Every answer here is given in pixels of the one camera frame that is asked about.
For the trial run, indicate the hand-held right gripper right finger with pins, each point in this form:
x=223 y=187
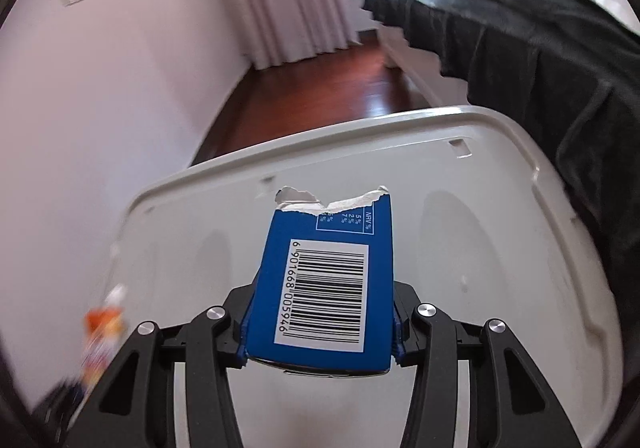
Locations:
x=440 y=353

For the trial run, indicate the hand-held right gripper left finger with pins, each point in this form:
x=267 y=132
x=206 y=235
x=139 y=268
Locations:
x=205 y=358

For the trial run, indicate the orange white snack packet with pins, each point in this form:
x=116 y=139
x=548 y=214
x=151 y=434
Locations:
x=102 y=343

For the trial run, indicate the blue torn carton box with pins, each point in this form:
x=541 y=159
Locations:
x=325 y=288

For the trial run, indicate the white bed frame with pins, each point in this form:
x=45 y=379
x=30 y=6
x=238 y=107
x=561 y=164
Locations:
x=415 y=63

